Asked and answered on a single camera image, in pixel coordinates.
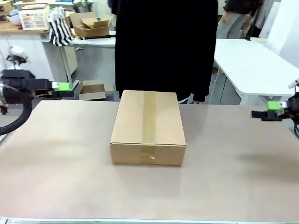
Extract brown cardboard shipping box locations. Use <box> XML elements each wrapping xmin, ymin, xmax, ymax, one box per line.
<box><xmin>109</xmin><ymin>90</ymin><xmax>187</xmax><ymax>167</ymax></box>

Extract black long handled tool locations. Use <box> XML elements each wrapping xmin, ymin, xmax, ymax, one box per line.
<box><xmin>78</xmin><ymin>34</ymin><xmax>117</xmax><ymax>40</ymax></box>

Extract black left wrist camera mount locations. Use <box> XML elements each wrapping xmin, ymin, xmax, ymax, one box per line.
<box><xmin>0</xmin><ymin>69</ymin><xmax>36</xmax><ymax>80</ymax></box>

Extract stacked cardboard boxes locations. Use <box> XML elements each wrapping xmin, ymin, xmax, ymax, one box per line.
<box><xmin>0</xmin><ymin>0</ymin><xmax>15</xmax><ymax>23</ymax></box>

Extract person in dark clothes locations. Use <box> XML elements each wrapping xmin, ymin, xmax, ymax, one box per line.
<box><xmin>111</xmin><ymin>0</ymin><xmax>219</xmax><ymax>105</ymax></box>

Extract black corrugated cable hose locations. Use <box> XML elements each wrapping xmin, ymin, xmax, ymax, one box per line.
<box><xmin>0</xmin><ymin>88</ymin><xmax>33</xmax><ymax>136</ymax></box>

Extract person in grey trousers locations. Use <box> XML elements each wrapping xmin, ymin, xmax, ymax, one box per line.
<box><xmin>217</xmin><ymin>0</ymin><xmax>256</xmax><ymax>40</ymax></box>

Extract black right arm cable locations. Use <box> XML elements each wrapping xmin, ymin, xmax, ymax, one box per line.
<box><xmin>292</xmin><ymin>116</ymin><xmax>299</xmax><ymax>137</ymax></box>

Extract small open cardboard box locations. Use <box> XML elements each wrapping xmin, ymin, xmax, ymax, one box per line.
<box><xmin>78</xmin><ymin>80</ymin><xmax>114</xmax><ymax>101</ymax></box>

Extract crate with printed labels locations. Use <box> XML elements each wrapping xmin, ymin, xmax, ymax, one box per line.
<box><xmin>18</xmin><ymin>4</ymin><xmax>51</xmax><ymax>31</ymax></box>

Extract white table with metal legs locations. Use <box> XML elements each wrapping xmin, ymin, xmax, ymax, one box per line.
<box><xmin>211</xmin><ymin>38</ymin><xmax>299</xmax><ymax>105</ymax></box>

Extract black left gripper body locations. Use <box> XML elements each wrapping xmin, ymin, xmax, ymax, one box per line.
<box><xmin>22</xmin><ymin>78</ymin><xmax>54</xmax><ymax>92</ymax></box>

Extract white desk with grey legs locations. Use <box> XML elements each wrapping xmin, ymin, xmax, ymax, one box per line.
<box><xmin>41</xmin><ymin>35</ymin><xmax>117</xmax><ymax>87</ymax></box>

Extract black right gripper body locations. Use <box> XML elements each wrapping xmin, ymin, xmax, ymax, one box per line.
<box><xmin>281</xmin><ymin>96</ymin><xmax>299</xmax><ymax>118</ymax></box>

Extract wooden top table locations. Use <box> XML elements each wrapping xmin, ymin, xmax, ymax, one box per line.
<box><xmin>0</xmin><ymin>22</ymin><xmax>50</xmax><ymax>34</ymax></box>

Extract brown packing tape strip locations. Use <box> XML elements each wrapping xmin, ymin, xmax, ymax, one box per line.
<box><xmin>141</xmin><ymin>91</ymin><xmax>157</xmax><ymax>161</ymax></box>

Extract black white striped bag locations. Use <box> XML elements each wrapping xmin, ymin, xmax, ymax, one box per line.
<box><xmin>47</xmin><ymin>6</ymin><xmax>74</xmax><ymax>48</ymax></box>

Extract white leaning boards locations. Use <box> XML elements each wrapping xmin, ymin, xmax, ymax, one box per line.
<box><xmin>258</xmin><ymin>0</ymin><xmax>299</xmax><ymax>70</ymax></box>

